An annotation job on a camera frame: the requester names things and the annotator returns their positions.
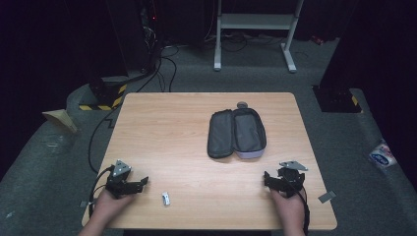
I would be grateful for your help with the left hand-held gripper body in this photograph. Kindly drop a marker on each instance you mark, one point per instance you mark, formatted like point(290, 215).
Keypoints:
point(118, 178)

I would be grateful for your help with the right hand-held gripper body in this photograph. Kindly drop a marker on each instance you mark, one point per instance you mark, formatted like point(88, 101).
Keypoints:
point(291, 178)

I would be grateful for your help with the person's left hand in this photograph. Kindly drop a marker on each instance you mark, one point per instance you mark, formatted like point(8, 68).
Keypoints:
point(109, 205)

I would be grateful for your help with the person's right hand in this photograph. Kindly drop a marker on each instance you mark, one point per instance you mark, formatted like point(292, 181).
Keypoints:
point(290, 209)

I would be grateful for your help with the small white clip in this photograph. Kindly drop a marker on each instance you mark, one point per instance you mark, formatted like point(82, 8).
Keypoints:
point(166, 198)

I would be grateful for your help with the grey tape strip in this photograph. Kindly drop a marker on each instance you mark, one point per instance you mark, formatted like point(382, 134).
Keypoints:
point(327, 196)

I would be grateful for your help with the small grey tape piece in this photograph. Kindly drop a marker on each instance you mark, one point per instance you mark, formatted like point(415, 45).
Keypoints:
point(84, 204)

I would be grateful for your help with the open grey zipper pouch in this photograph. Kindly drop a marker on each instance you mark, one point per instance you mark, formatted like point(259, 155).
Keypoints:
point(236, 134)

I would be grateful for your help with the small grey round object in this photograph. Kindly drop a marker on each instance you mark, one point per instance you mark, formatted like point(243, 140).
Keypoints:
point(242, 104)

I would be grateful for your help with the beige cardboard piece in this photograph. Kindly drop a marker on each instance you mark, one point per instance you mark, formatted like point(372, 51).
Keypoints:
point(62, 118)

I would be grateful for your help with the black yellow striped stand base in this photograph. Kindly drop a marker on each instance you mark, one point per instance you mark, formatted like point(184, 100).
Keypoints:
point(106, 95)

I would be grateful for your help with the black stand base yellow mark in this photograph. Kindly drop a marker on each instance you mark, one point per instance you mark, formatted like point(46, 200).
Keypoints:
point(337, 100)

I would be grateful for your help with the white blue tissue packet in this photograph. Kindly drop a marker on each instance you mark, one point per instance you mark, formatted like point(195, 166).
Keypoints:
point(382, 155)

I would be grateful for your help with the white metal stand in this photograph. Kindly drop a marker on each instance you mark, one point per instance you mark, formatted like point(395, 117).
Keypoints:
point(259, 21)

